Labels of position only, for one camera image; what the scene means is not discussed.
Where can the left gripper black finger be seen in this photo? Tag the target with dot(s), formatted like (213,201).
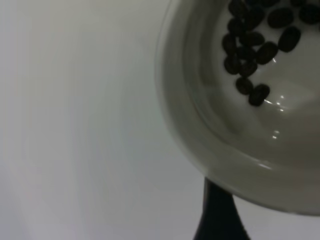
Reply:
(217,220)

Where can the dark grey ceramic mug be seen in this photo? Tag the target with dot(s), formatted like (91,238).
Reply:
(200,112)

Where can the scattered dark coffee beans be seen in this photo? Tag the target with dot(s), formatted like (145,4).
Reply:
(287,40)

